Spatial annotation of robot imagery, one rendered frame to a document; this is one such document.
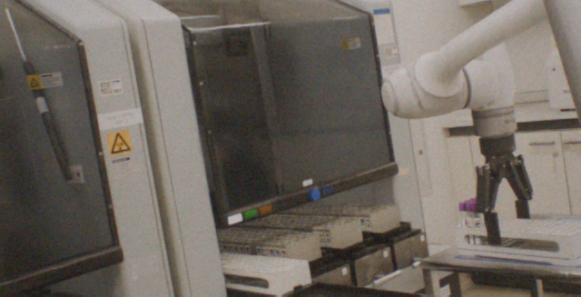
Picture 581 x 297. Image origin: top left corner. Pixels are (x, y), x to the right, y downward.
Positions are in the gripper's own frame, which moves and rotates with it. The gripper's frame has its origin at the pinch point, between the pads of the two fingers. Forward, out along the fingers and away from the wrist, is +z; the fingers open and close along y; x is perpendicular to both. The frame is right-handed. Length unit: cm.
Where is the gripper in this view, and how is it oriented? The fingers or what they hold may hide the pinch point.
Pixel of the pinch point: (508, 228)
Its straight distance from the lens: 174.6
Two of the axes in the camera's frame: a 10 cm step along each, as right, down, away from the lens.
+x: -6.1, 0.4, 7.9
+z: 1.6, 9.8, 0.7
